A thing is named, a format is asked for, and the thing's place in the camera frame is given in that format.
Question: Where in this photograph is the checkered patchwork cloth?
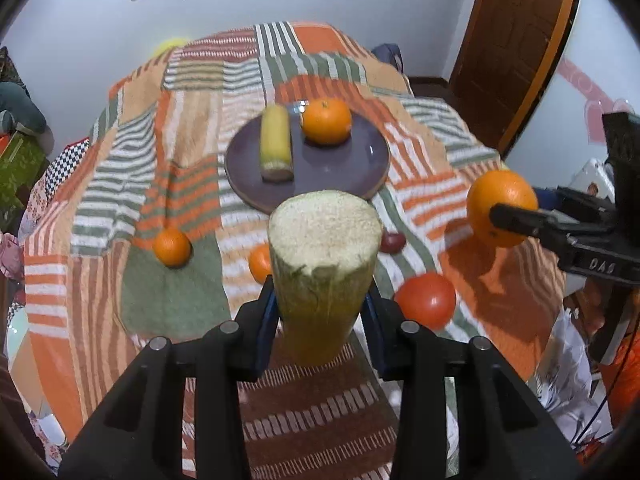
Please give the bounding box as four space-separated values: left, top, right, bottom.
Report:
18 136 90 240

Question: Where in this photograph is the striped patchwork bedspread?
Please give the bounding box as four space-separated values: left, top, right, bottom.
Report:
20 22 565 479

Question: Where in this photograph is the red tomato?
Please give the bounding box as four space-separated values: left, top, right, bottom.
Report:
394 272 457 332

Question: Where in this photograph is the small mandarin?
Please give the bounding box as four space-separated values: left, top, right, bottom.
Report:
152 228 192 268
248 243 272 285

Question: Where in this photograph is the green patterned storage box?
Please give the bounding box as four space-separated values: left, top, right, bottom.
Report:
0 133 48 231

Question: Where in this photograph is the yellow curved pillow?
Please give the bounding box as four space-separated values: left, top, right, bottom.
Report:
152 37 190 58

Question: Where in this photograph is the large orange with sticker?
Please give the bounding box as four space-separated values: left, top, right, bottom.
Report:
465 169 540 250

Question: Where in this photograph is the blue bag behind bed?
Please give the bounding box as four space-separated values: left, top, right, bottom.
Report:
372 44 404 73

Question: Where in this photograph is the brown wooden door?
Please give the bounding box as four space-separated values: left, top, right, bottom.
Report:
451 0 576 153

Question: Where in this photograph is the sugarcane piece front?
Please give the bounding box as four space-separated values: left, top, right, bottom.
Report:
268 190 383 367

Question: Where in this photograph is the white wardrobe sliding door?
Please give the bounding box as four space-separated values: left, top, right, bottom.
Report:
506 0 639 198

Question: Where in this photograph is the purple round plate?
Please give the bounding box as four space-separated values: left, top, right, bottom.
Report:
226 101 390 214

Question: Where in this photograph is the large orange plain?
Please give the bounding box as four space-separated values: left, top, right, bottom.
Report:
300 98 352 146

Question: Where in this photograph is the grey plush toy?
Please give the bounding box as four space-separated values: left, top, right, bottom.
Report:
0 81 47 136

